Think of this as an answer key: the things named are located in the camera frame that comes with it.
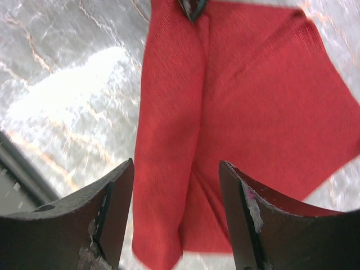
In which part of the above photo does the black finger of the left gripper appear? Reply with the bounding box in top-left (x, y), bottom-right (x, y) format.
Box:
top-left (178, 0), bottom-right (208, 23)

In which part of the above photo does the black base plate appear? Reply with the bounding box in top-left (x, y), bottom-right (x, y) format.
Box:
top-left (1, 133), bottom-right (60, 215)

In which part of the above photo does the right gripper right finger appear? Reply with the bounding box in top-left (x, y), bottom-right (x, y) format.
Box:
top-left (219, 161), bottom-right (359, 269)

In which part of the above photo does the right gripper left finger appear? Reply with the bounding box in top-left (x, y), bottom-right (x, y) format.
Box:
top-left (1, 159), bottom-right (134, 269)

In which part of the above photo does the dark red cloth napkin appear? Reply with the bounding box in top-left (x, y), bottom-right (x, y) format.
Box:
top-left (132, 1), bottom-right (359, 269)

